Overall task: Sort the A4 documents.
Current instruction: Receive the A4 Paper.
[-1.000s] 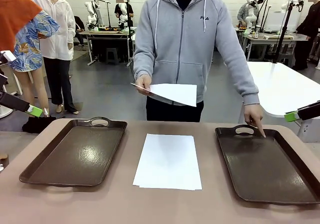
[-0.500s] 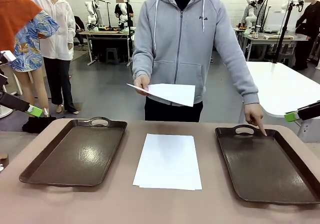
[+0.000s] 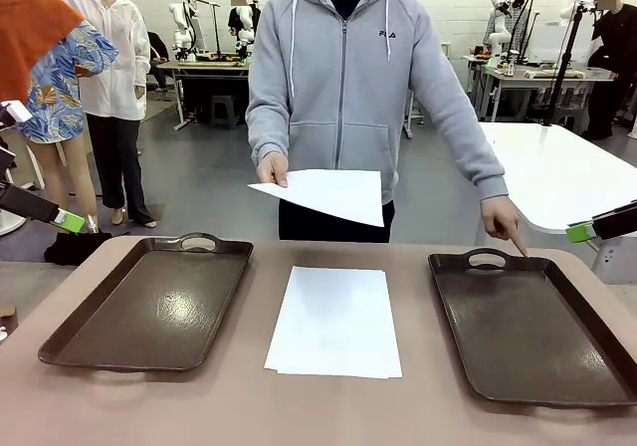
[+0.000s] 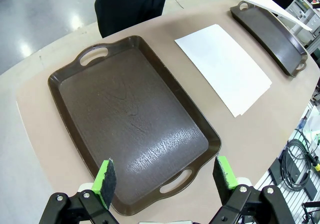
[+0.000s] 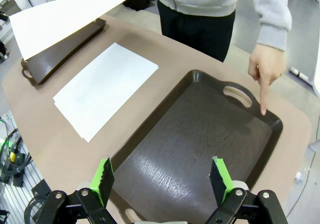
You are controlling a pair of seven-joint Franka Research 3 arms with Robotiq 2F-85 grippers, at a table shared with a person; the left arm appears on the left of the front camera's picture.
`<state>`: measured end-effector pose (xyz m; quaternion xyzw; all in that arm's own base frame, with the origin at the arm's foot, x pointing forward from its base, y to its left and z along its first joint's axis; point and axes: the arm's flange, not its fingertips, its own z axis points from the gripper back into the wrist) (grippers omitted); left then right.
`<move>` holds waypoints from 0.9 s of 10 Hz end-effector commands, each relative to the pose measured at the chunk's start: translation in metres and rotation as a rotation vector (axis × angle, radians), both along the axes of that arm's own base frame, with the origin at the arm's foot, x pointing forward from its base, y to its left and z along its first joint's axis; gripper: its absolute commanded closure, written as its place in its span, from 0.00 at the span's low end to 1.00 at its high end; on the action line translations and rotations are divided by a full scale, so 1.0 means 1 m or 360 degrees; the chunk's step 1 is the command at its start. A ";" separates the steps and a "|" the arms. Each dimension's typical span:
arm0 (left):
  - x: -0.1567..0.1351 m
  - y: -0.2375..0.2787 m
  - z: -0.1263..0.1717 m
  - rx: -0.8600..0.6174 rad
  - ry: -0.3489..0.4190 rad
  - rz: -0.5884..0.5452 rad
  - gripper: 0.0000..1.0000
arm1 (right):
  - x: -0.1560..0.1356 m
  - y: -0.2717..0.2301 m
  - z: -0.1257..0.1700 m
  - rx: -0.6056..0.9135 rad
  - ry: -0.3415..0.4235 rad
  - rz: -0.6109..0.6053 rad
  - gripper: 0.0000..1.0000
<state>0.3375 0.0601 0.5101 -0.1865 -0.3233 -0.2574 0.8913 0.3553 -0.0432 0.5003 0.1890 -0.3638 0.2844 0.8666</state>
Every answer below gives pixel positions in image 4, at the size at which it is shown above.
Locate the yellow plug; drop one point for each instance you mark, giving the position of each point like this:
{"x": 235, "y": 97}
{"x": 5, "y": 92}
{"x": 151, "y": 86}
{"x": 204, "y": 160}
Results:
{"x": 317, "y": 167}

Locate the large brown table mat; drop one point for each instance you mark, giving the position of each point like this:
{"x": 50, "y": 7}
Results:
{"x": 250, "y": 146}

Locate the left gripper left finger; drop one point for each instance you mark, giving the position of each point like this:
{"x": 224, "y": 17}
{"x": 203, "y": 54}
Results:
{"x": 103, "y": 181}

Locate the white perforated board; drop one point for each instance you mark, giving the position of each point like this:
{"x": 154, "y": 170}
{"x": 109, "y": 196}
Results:
{"x": 298, "y": 134}

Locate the brown plastic serving tray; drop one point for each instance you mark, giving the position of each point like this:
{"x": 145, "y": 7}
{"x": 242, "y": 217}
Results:
{"x": 125, "y": 109}
{"x": 270, "y": 39}

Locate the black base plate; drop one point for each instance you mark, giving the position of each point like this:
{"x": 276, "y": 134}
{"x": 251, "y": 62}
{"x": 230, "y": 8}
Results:
{"x": 307, "y": 186}

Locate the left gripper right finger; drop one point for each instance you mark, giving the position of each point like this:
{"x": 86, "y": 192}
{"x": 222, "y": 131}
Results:
{"x": 225, "y": 176}

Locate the person in grey hoodie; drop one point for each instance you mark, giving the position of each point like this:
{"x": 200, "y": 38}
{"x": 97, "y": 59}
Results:
{"x": 130, "y": 9}

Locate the white equipment rack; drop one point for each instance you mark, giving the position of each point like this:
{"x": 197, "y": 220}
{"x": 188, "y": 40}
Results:
{"x": 307, "y": 21}

